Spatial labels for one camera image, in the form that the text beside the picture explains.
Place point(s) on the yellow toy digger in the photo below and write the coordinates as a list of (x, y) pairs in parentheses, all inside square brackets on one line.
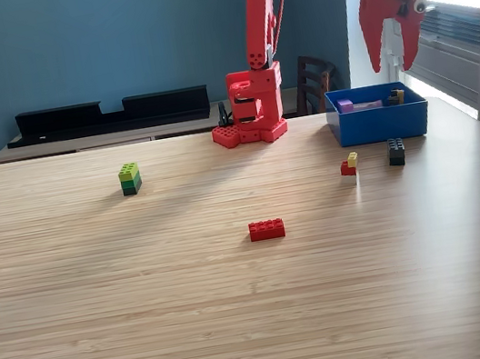
[(396, 96)]

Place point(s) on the pink lego brick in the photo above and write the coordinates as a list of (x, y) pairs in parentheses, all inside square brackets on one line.
[(368, 106)]

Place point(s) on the purple brick stack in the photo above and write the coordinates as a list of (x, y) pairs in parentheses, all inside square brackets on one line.
[(345, 106)]

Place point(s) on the black lego brick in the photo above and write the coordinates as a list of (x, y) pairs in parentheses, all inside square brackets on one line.
[(396, 153)]

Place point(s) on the green brick stack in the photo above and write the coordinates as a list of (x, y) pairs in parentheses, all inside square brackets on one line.
[(130, 179)]

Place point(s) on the blue plastic bin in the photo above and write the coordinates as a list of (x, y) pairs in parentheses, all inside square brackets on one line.
[(378, 124)]

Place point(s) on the red lego brick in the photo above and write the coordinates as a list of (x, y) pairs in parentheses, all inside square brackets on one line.
[(267, 230)]

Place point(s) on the grey window heater unit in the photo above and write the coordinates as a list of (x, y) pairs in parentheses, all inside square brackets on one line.
[(448, 48)]

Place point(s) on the dark wooden chair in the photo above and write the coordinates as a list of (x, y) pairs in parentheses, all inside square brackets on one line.
[(313, 79)]

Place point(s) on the red white yellow brick stack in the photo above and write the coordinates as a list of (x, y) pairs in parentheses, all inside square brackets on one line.
[(348, 167)]

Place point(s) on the black table clamp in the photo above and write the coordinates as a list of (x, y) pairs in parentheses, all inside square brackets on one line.
[(224, 115)]

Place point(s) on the black shelf tray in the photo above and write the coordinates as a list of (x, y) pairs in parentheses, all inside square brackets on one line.
[(74, 124)]

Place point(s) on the wooden sideboard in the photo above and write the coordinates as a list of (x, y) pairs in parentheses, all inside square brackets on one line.
[(77, 143)]

